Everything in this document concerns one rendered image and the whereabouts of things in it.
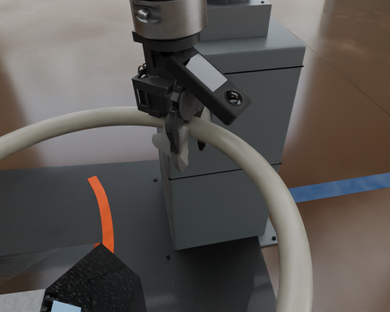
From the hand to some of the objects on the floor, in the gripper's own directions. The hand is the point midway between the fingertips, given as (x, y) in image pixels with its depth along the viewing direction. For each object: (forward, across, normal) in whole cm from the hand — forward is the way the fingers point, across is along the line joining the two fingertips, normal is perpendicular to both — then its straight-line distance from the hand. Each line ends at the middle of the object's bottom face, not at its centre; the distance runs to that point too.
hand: (194, 155), depth 53 cm
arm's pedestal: (+86, -51, -32) cm, 105 cm away
